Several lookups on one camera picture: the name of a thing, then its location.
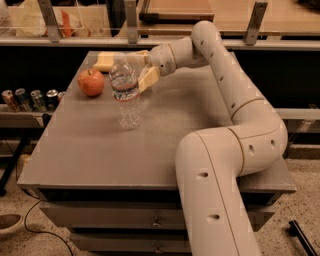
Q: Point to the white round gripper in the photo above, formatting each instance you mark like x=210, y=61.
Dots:
x=161, y=58

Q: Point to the red apple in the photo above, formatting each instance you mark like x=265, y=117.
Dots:
x=91, y=82

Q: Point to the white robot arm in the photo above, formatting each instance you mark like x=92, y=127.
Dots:
x=208, y=161

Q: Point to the clear plastic water bottle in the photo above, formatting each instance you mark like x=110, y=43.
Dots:
x=125, y=91

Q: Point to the yellow sponge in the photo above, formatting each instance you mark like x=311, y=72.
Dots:
x=104, y=61

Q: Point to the wooden paper cutter board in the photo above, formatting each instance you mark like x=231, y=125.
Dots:
x=175, y=11

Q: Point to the red drink can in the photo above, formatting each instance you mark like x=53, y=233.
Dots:
x=60, y=96

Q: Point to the orange white bag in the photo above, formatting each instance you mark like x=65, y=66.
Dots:
x=70, y=25

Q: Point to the dark drink can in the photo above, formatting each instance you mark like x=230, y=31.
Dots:
x=52, y=99

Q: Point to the green drink can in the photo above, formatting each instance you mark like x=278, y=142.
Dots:
x=38, y=99

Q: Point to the grey drawer cabinet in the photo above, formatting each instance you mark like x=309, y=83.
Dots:
x=84, y=154

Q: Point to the black table leg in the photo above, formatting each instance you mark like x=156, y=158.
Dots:
x=12, y=162

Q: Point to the orange drink can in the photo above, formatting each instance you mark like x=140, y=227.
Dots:
x=10, y=100

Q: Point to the upper grey drawer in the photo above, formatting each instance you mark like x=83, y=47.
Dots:
x=78, y=216

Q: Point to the grey drawer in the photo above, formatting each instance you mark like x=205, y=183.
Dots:
x=125, y=242
x=78, y=216

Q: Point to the lower grey drawer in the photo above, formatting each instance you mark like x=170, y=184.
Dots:
x=125, y=242

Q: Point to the shoe tip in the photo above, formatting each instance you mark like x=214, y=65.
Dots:
x=10, y=223

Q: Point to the black bar on floor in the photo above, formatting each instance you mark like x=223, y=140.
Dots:
x=296, y=231

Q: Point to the middle metal bracket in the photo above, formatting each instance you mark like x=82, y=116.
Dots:
x=131, y=19

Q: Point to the metal bracket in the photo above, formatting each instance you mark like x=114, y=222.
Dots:
x=255, y=22
x=50, y=21
x=131, y=19

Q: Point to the left metal bracket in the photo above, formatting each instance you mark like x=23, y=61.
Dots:
x=50, y=21

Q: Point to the right metal bracket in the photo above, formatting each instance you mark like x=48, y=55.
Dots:
x=255, y=22

